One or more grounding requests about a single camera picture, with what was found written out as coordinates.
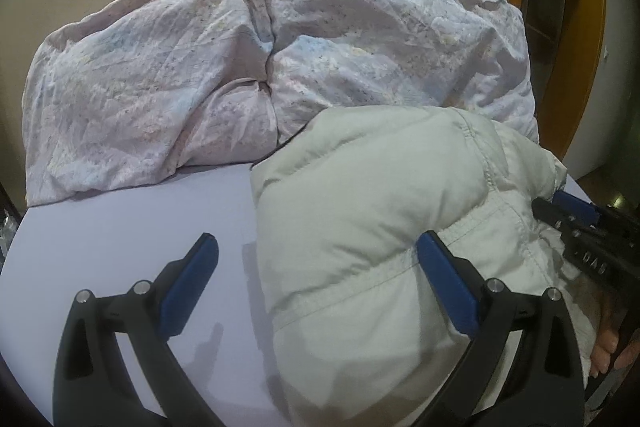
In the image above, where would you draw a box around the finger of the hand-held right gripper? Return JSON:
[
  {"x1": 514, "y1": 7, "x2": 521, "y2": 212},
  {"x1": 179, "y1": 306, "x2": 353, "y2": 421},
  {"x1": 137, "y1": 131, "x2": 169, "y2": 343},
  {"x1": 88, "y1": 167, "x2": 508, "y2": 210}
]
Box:
[
  {"x1": 531, "y1": 198, "x2": 578, "y2": 237},
  {"x1": 553, "y1": 191, "x2": 601, "y2": 228}
]

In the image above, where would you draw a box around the pink floral quilt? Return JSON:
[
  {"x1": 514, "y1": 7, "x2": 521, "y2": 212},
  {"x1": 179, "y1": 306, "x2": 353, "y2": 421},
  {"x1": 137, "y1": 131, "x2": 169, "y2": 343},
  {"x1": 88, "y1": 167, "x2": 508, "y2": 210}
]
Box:
[{"x1": 22, "y1": 0, "x2": 541, "y2": 208}]

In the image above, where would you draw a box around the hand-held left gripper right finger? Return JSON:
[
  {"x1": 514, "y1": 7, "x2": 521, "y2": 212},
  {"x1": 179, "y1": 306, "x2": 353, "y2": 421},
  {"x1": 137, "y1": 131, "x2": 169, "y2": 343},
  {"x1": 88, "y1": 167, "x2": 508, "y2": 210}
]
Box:
[{"x1": 417, "y1": 231, "x2": 586, "y2": 427}]

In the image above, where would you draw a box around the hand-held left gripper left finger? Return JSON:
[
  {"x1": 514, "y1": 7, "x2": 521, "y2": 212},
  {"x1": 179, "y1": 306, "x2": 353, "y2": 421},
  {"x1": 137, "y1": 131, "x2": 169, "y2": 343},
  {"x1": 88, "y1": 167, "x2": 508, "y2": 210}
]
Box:
[{"x1": 52, "y1": 233, "x2": 226, "y2": 427}]

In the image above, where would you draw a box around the person's right hand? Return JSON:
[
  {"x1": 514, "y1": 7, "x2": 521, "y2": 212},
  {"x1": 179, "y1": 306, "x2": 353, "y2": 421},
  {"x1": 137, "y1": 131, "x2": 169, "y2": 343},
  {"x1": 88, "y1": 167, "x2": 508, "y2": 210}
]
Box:
[{"x1": 589, "y1": 292, "x2": 640, "y2": 378}]

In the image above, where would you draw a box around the off-white puffer jacket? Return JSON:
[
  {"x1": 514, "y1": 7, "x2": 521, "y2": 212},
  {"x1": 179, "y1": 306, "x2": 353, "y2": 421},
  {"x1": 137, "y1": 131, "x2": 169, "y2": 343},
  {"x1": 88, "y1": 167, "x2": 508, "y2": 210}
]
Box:
[{"x1": 250, "y1": 106, "x2": 598, "y2": 427}]

